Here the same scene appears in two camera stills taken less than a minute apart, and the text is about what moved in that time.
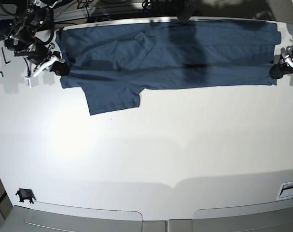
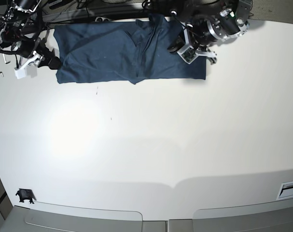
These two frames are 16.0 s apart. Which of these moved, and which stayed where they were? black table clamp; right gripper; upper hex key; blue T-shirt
Moved: right gripper; blue T-shirt
Stayed: upper hex key; black table clamp
